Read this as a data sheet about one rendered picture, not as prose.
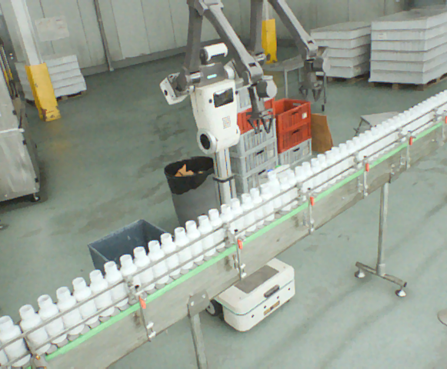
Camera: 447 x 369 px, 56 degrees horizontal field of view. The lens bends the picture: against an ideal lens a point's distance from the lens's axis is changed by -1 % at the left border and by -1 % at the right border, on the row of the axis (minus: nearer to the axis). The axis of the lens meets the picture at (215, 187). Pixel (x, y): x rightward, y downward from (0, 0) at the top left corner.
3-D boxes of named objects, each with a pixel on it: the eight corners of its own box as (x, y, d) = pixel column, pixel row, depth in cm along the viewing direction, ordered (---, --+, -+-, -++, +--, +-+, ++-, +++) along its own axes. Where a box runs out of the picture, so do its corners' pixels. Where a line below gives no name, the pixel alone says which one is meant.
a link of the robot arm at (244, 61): (211, 3, 187) (191, 5, 181) (217, -7, 182) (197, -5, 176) (261, 81, 179) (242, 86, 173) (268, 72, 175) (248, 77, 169)
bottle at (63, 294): (65, 327, 142) (51, 288, 135) (84, 320, 144) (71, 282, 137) (67, 338, 137) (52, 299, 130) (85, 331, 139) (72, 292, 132)
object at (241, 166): (243, 177, 424) (241, 157, 415) (214, 170, 451) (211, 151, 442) (278, 157, 462) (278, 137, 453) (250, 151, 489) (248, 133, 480)
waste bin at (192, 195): (195, 249, 358) (184, 181, 331) (166, 232, 390) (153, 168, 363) (235, 227, 382) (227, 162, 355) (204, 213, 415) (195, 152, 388)
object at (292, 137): (280, 154, 471) (278, 134, 461) (252, 147, 499) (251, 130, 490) (312, 137, 506) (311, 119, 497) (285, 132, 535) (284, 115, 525)
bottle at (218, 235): (228, 244, 176) (224, 210, 169) (218, 251, 172) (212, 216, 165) (218, 240, 180) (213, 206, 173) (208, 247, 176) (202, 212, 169)
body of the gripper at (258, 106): (262, 116, 174) (259, 98, 172) (246, 117, 182) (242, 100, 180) (273, 112, 177) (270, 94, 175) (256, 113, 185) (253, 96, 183)
